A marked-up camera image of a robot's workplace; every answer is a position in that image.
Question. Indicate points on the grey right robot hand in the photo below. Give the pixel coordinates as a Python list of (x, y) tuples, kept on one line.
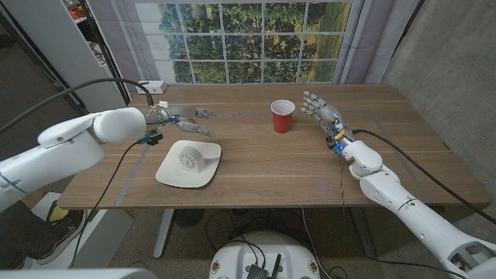
[(329, 116)]

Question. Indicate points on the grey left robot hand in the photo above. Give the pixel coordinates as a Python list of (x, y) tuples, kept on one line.
[(174, 116)]

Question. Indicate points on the white kitchen timer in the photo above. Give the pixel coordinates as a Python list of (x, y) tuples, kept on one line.
[(191, 159)]

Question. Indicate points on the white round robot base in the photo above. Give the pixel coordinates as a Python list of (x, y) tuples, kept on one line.
[(232, 255)]

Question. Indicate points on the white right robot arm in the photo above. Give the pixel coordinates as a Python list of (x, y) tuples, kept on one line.
[(407, 209)]

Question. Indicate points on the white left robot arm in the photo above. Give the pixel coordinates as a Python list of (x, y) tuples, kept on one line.
[(58, 155)]

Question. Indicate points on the red plastic cup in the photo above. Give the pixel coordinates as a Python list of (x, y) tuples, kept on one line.
[(282, 122)]

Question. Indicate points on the white paper plate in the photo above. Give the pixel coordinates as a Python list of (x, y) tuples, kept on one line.
[(170, 174)]

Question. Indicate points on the white power strip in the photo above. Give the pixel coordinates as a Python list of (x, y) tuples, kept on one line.
[(157, 88)]

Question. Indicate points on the printed window backdrop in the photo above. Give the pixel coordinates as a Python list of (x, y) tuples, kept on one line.
[(244, 42)]

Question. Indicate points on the black floor fan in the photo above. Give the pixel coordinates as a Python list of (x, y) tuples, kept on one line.
[(188, 218)]

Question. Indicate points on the black backdrop stand pole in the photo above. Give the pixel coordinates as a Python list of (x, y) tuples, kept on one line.
[(407, 31)]

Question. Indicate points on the grey table leg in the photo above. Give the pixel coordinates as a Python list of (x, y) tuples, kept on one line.
[(362, 236), (164, 232)]

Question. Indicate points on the white floor panel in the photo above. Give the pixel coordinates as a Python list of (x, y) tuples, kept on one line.
[(112, 232)]

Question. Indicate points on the white storage cabinet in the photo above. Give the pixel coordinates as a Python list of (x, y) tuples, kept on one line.
[(58, 46)]

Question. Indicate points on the red shelf item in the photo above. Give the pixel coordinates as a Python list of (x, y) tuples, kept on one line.
[(76, 11)]

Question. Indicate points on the yellow floor item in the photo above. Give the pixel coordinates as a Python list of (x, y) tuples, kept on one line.
[(60, 213)]

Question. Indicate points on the black sneaker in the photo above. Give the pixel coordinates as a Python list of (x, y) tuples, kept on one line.
[(66, 232), (19, 262)]

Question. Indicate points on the brown cardboard box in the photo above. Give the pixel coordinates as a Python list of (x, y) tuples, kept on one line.
[(32, 198)]

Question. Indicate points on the black antenna device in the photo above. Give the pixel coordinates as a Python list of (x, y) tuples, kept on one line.
[(257, 272)]

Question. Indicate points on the dark trouser leg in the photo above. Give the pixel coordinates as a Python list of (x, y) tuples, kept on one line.
[(19, 236)]

